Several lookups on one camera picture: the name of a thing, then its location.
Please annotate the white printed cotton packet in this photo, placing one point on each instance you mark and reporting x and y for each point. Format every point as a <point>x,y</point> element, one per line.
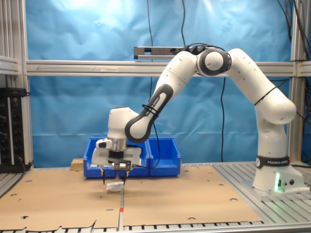
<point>114,187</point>

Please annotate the blue bin holding tubes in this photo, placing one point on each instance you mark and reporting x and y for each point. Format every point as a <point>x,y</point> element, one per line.
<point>88,173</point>

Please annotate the chipboard block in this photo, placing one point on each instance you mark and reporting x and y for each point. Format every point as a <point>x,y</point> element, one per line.
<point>77,165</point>

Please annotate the brown cardboard sheet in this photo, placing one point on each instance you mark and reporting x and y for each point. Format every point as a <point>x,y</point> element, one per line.
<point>182,201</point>
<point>60,201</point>

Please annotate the horizontal aluminium beam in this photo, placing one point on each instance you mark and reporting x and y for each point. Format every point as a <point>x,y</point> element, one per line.
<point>97,68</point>

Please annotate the black equipment rack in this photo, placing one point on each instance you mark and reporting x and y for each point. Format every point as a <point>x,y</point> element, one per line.
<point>12,133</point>

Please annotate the aluminium frame post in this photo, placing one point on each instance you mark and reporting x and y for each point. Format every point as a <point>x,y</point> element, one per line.
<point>14,36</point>
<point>297,97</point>

